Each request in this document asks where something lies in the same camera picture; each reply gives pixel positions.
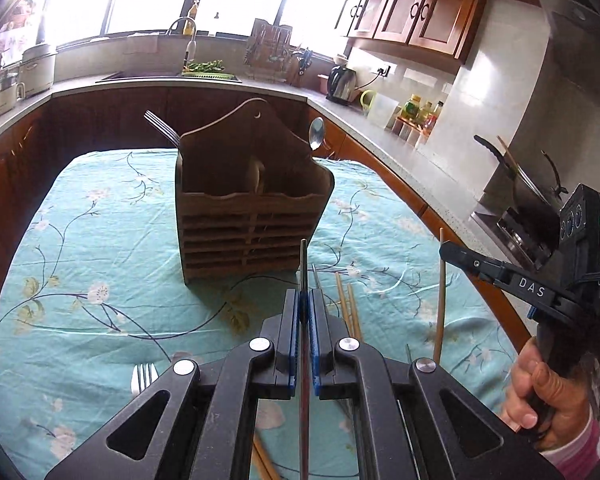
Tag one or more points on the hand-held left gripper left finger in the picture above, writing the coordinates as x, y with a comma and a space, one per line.
292, 340

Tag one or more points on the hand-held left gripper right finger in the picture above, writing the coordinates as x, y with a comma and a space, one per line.
314, 345

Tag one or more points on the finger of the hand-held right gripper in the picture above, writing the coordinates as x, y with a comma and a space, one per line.
500, 275

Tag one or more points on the metal chopstick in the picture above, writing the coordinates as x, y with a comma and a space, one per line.
318, 277
303, 270

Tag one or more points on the bamboo chopstick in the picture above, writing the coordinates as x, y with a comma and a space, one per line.
341, 295
265, 457
353, 310
439, 310

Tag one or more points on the wooden utensil holder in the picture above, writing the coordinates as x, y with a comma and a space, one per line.
250, 230

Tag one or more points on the person's right forearm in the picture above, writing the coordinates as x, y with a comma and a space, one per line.
585, 455

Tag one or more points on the person's right hand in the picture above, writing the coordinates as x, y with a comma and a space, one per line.
540, 390

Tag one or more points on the gas stove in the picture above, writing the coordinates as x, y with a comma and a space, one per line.
515, 235

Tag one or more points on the black wok with lid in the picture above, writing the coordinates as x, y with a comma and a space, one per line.
535, 190

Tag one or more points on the metal fork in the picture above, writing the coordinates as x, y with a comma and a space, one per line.
144, 377
162, 127

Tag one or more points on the pale wooden spoon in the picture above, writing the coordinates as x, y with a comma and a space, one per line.
256, 175

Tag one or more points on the yellow lid jar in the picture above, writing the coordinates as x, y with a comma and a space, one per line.
412, 107

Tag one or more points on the steel range hood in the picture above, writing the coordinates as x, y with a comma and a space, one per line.
580, 60

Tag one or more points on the translucent plastic jug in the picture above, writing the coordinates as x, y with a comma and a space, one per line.
382, 112

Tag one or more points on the metal spoon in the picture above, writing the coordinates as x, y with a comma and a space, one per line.
316, 132

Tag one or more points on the teal floral tablecloth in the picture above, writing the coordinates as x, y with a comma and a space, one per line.
105, 240

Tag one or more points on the green mug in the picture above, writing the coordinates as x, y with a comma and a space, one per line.
368, 100

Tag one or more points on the steel electric kettle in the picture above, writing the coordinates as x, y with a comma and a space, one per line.
341, 85

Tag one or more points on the pink box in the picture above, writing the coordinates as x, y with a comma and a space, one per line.
323, 83

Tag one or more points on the wooden upper cabinets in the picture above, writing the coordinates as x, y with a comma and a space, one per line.
430, 15

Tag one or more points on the green vegetables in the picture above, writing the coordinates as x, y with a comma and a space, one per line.
204, 66

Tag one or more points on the chrome sink faucet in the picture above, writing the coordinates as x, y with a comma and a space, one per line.
190, 45

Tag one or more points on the yellow bottle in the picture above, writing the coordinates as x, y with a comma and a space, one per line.
194, 11

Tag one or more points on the large white pot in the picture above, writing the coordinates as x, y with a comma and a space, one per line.
37, 70

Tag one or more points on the wall outlet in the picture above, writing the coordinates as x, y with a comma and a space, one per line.
386, 70

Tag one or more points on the wall poster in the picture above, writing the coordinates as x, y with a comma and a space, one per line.
17, 37

